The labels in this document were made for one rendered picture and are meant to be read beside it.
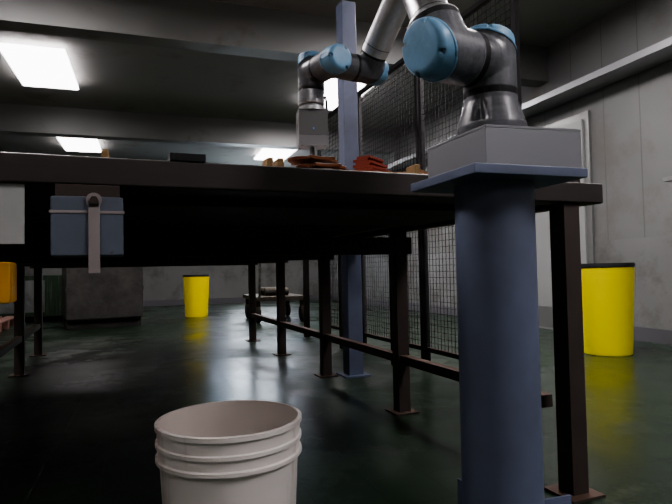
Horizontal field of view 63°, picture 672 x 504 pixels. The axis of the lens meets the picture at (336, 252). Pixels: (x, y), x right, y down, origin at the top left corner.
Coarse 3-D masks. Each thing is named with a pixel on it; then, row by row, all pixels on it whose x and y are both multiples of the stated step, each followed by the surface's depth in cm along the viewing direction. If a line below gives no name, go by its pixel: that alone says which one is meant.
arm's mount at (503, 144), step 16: (480, 128) 110; (496, 128) 110; (512, 128) 111; (528, 128) 112; (544, 128) 114; (560, 128) 115; (448, 144) 122; (464, 144) 116; (480, 144) 111; (496, 144) 110; (512, 144) 111; (528, 144) 112; (544, 144) 113; (560, 144) 115; (576, 144) 116; (432, 160) 129; (448, 160) 122; (464, 160) 116; (480, 160) 111; (496, 160) 110; (512, 160) 111; (528, 160) 112; (544, 160) 113; (560, 160) 115; (576, 160) 116; (432, 176) 129
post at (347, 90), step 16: (336, 16) 360; (352, 16) 355; (336, 32) 361; (352, 32) 354; (352, 48) 354; (352, 96) 353; (352, 112) 352; (352, 128) 352; (352, 144) 351; (352, 160) 351; (352, 256) 348; (352, 272) 348; (352, 288) 348; (352, 304) 347; (352, 320) 347; (352, 336) 346; (352, 352) 346; (352, 368) 345
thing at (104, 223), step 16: (64, 192) 111; (80, 192) 112; (96, 192) 113; (112, 192) 114; (64, 208) 109; (80, 208) 110; (96, 208) 111; (112, 208) 113; (64, 224) 109; (80, 224) 110; (96, 224) 111; (112, 224) 112; (64, 240) 109; (80, 240) 110; (96, 240) 111; (112, 240) 112; (64, 256) 112; (80, 256) 114; (96, 256) 111; (112, 256) 118; (96, 272) 110
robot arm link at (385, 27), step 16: (384, 0) 145; (400, 0) 143; (384, 16) 146; (400, 16) 146; (368, 32) 152; (384, 32) 148; (368, 48) 151; (384, 48) 150; (368, 64) 153; (384, 64) 157; (352, 80) 155; (368, 80) 156; (384, 80) 158
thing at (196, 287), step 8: (184, 280) 842; (192, 280) 835; (200, 280) 838; (208, 280) 853; (184, 288) 843; (192, 288) 835; (200, 288) 838; (208, 288) 855; (184, 296) 845; (192, 296) 836; (200, 296) 839; (208, 296) 857; (192, 304) 836; (200, 304) 839; (192, 312) 836; (200, 312) 839
